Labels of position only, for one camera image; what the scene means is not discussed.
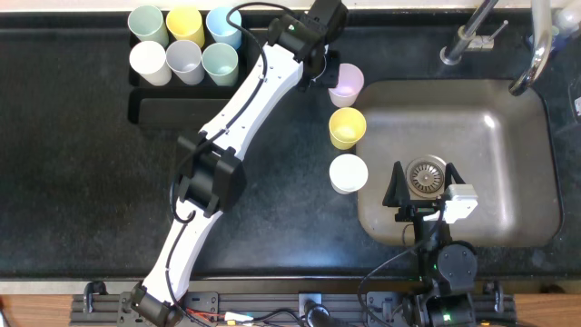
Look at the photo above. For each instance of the mounting rail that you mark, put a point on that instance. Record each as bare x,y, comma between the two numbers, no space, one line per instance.
263,302

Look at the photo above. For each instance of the black tray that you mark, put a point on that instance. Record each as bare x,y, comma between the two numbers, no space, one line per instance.
154,113

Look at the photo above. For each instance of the green cup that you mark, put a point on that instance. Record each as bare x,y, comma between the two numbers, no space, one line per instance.
146,22
220,61

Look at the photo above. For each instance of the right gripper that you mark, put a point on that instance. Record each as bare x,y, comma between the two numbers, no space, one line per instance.
408,213

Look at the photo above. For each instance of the blue soap bottle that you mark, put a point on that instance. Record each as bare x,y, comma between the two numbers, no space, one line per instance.
567,20

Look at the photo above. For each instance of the grey cup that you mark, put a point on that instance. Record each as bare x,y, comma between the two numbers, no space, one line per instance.
184,56

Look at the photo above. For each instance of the blue cup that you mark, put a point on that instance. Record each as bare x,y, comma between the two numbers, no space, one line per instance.
218,27

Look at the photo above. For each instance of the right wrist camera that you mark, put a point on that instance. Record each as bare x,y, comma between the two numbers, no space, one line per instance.
458,202

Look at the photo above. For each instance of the steel tap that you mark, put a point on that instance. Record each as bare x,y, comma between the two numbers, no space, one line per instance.
454,47

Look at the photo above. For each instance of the yellow cup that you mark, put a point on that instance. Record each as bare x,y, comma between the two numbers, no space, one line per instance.
347,127
184,22

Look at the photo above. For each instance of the white cup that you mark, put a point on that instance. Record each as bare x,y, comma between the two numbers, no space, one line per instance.
147,59
348,172

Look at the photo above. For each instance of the pink cup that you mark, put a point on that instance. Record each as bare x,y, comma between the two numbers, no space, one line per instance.
348,84

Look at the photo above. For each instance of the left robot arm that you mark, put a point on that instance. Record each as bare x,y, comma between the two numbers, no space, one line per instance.
272,72

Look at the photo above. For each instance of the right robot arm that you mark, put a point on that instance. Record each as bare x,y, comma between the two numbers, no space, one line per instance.
456,265

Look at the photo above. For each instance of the steel sink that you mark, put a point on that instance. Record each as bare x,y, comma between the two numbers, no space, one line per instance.
499,159

